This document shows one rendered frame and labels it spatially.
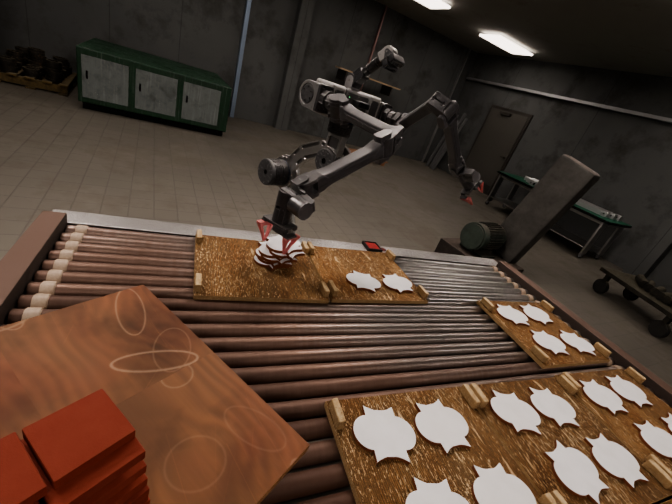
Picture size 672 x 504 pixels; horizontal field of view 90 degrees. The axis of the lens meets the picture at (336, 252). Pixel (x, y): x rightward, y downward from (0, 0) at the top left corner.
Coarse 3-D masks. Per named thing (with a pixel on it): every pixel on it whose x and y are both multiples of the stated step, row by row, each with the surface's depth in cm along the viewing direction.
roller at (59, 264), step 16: (96, 272) 93; (112, 272) 94; (128, 272) 96; (144, 272) 98; (160, 272) 99; (176, 272) 101; (192, 272) 103; (432, 288) 144; (448, 288) 148; (464, 288) 152; (480, 288) 157; (496, 288) 162; (512, 288) 168
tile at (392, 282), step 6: (384, 276) 133; (390, 276) 134; (396, 276) 135; (384, 282) 128; (390, 282) 129; (396, 282) 131; (402, 282) 132; (408, 282) 134; (390, 288) 127; (396, 288) 127; (402, 288) 128; (408, 288) 130
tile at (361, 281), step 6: (348, 276) 124; (354, 276) 125; (360, 276) 126; (366, 276) 128; (348, 282) 122; (354, 282) 121; (360, 282) 123; (366, 282) 124; (372, 282) 125; (378, 282) 127; (360, 288) 120; (366, 288) 120; (372, 288) 121; (378, 288) 123
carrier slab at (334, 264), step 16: (320, 256) 133; (336, 256) 137; (352, 256) 141; (368, 256) 146; (384, 256) 151; (320, 272) 122; (336, 272) 126; (368, 272) 133; (384, 272) 138; (400, 272) 142; (352, 288) 120; (384, 288) 126
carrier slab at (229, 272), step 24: (216, 240) 120; (240, 240) 125; (216, 264) 107; (240, 264) 111; (312, 264) 126; (216, 288) 97; (240, 288) 101; (264, 288) 104; (288, 288) 108; (312, 288) 112
